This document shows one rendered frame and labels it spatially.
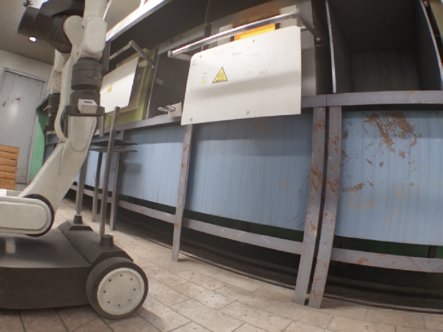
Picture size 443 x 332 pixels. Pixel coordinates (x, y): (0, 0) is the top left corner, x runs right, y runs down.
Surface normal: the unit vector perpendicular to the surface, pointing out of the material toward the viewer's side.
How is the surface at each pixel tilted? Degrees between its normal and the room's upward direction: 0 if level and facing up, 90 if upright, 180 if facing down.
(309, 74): 90
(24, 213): 90
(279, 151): 90
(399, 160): 90
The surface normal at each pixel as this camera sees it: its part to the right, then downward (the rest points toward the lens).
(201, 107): -0.61, -0.13
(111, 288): 0.75, 0.03
